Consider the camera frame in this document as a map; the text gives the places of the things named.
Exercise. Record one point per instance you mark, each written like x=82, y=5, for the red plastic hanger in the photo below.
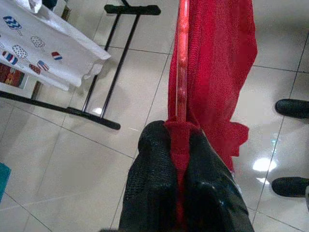
x=182, y=60

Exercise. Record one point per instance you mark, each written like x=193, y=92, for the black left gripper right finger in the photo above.
x=212, y=193

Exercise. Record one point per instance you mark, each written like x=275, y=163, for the black chrome clothes rack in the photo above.
x=135, y=9

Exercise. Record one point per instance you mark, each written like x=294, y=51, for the black shoe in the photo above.
x=292, y=108
x=289, y=187

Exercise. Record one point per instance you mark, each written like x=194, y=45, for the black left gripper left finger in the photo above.
x=149, y=181

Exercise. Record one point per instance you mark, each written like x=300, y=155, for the white popsicle print shirt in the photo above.
x=60, y=36

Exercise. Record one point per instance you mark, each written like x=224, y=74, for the red knit cloth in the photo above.
x=217, y=60

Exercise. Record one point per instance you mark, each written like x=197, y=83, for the teal floor mat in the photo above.
x=4, y=181

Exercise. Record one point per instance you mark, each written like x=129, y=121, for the red orange printed box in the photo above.
x=10, y=76

